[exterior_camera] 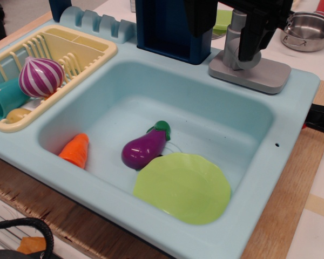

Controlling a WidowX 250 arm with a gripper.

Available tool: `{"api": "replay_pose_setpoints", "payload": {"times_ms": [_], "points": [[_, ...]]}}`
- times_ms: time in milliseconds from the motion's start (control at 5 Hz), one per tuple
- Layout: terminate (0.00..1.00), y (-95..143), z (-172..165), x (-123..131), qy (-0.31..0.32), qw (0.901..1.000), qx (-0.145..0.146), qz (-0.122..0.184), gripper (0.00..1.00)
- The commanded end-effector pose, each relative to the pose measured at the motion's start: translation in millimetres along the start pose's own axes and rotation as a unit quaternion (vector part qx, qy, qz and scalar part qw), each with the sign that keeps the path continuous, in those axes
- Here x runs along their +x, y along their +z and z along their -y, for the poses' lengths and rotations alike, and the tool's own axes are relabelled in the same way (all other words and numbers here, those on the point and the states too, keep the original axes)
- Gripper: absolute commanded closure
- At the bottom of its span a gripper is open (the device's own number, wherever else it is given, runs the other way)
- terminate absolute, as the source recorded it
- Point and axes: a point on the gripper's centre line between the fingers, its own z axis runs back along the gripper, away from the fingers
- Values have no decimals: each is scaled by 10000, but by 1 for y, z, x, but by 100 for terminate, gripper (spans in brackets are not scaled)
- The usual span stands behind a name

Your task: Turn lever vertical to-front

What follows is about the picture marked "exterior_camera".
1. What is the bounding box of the purple striped toy onion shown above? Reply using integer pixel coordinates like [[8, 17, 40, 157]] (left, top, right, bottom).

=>
[[18, 56, 64, 98]]

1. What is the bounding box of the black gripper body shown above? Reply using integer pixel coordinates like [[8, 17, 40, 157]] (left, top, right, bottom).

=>
[[218, 0, 294, 29]]

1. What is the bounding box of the lime green plastic plate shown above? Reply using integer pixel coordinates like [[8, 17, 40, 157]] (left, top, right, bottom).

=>
[[133, 153, 231, 225]]

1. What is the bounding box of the teal plastic cup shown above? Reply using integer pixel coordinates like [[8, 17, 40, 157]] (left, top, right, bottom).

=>
[[0, 78, 30, 120]]

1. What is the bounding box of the black cable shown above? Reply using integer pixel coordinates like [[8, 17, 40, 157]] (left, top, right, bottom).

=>
[[0, 217, 55, 259]]

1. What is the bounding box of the orange object bottom left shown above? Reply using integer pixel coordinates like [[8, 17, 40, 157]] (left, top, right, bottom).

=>
[[17, 237, 46, 255]]

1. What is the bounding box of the stainless steel pot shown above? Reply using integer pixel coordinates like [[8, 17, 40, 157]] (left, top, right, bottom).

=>
[[280, 12, 324, 52]]

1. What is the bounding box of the dark blue plastic box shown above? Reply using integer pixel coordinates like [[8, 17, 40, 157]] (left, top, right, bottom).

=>
[[136, 0, 213, 65]]

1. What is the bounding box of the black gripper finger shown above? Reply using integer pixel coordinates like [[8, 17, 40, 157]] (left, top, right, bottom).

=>
[[238, 12, 279, 62], [183, 0, 218, 38]]

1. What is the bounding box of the black clamp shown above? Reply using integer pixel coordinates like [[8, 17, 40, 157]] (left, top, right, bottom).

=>
[[302, 104, 324, 133]]

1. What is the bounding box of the yellow toy potato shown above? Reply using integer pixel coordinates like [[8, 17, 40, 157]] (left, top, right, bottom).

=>
[[6, 108, 31, 124]]

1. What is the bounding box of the cream yellow dish rack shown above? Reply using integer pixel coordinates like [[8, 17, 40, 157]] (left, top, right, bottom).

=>
[[0, 25, 118, 133]]

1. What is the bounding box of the grey toy faucet lever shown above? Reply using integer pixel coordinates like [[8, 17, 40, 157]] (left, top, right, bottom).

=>
[[208, 10, 291, 94]]

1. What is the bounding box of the light blue toy sink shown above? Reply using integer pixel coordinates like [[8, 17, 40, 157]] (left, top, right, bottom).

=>
[[0, 6, 321, 259]]

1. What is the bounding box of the purple toy eggplant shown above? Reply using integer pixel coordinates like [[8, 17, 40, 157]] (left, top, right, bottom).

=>
[[121, 120, 171, 170]]

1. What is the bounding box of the orange toy carrot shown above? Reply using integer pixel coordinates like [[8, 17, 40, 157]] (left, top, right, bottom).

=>
[[58, 133, 89, 169]]

